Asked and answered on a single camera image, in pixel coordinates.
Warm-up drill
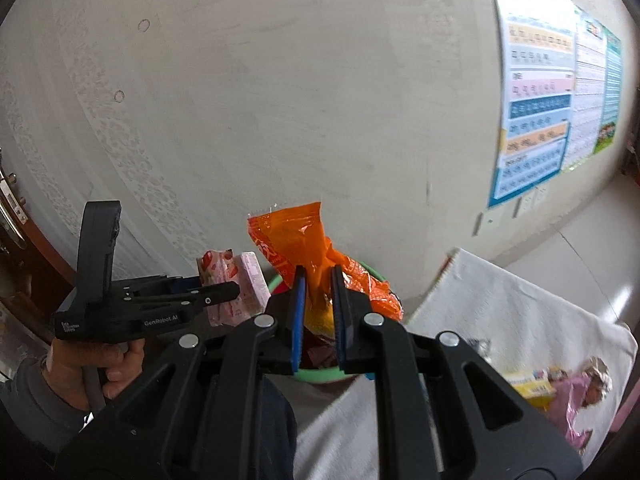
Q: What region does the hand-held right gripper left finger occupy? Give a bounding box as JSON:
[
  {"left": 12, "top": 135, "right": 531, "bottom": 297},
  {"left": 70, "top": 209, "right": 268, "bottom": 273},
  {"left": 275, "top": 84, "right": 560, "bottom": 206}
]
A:
[{"left": 55, "top": 265, "right": 307, "bottom": 480}]

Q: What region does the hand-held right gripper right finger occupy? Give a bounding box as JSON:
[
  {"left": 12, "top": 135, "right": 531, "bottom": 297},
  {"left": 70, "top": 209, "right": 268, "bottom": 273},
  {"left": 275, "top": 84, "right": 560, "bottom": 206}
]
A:
[{"left": 331, "top": 265, "right": 584, "bottom": 480}]

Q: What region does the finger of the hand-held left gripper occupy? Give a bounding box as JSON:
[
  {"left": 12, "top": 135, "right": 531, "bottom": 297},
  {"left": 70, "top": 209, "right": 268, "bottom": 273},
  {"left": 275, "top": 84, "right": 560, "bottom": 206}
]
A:
[
  {"left": 124, "top": 275, "right": 202, "bottom": 298},
  {"left": 130, "top": 282, "right": 240, "bottom": 312}
]

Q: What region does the pink snack packet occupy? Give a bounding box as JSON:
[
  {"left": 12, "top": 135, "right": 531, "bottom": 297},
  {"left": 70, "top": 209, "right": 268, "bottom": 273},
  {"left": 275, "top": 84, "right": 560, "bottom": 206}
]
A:
[{"left": 196, "top": 249, "right": 274, "bottom": 329}]

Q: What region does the red bin with green rim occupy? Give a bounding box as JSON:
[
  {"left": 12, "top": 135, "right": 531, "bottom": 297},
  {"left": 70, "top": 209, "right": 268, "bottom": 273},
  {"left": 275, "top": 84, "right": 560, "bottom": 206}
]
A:
[{"left": 266, "top": 259, "right": 406, "bottom": 386}]

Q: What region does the orange snack bag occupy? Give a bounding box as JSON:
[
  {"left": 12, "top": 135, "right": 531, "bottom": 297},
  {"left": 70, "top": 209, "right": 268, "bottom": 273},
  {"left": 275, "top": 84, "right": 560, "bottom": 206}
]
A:
[{"left": 246, "top": 202, "right": 405, "bottom": 335}]

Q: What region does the yellow snack box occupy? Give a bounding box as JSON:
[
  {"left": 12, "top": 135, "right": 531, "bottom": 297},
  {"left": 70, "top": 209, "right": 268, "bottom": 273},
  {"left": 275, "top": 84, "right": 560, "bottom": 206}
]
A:
[{"left": 502, "top": 370, "right": 557, "bottom": 409}]

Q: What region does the silver foil wrapper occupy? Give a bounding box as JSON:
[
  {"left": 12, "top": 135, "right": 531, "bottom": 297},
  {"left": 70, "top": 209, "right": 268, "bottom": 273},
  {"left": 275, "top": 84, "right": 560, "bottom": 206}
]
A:
[{"left": 579, "top": 357, "right": 613, "bottom": 397}]

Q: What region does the person's left forearm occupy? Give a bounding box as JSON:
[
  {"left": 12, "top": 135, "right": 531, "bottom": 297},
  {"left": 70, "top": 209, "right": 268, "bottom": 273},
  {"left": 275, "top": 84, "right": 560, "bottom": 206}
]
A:
[{"left": 0, "top": 355, "right": 98, "bottom": 463}]

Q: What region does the person's left hand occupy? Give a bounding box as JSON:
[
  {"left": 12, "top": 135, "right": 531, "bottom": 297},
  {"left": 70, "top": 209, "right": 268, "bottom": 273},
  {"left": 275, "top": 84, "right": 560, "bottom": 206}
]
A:
[{"left": 44, "top": 337, "right": 147, "bottom": 412}]

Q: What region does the wooden door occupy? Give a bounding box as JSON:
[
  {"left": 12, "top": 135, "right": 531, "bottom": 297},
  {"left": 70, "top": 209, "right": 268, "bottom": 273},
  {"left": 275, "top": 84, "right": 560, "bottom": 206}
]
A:
[{"left": 0, "top": 147, "right": 78, "bottom": 376}]

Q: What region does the person's left leg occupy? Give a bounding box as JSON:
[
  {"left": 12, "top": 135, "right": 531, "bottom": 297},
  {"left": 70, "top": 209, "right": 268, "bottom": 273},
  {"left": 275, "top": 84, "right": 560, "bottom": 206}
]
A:
[{"left": 261, "top": 375, "right": 299, "bottom": 480}]

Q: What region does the white fluffy mat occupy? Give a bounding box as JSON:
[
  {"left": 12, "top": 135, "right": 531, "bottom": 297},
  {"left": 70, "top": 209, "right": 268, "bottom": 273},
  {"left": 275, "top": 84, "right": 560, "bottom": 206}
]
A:
[{"left": 295, "top": 247, "right": 639, "bottom": 480}]

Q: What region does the pink plastic wrapper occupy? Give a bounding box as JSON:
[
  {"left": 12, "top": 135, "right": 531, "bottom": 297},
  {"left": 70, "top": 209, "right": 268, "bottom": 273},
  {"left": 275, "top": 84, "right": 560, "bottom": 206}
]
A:
[{"left": 547, "top": 370, "right": 607, "bottom": 454}]

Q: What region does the metal door handle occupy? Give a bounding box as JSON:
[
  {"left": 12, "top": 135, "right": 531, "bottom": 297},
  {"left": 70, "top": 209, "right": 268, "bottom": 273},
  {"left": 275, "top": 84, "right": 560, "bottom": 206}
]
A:
[{"left": 0, "top": 169, "right": 28, "bottom": 252}]

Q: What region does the white wall cover plate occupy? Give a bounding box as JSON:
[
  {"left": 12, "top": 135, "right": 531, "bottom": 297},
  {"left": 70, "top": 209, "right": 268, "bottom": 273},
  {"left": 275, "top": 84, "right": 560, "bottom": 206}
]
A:
[{"left": 474, "top": 207, "right": 507, "bottom": 237}]

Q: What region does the colourful striped wall poster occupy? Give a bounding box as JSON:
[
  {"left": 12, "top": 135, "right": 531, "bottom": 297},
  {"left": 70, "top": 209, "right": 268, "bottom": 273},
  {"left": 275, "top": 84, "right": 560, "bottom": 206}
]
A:
[{"left": 486, "top": 0, "right": 577, "bottom": 209}]

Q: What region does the white grid wall poster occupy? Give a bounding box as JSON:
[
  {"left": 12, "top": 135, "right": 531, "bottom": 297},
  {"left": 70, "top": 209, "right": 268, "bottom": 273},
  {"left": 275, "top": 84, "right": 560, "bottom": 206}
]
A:
[{"left": 560, "top": 6, "right": 609, "bottom": 174}]

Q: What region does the teal wall poster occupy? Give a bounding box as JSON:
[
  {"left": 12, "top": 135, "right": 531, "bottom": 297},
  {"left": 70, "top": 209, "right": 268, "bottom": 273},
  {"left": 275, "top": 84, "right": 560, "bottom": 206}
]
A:
[{"left": 592, "top": 29, "right": 624, "bottom": 155}]

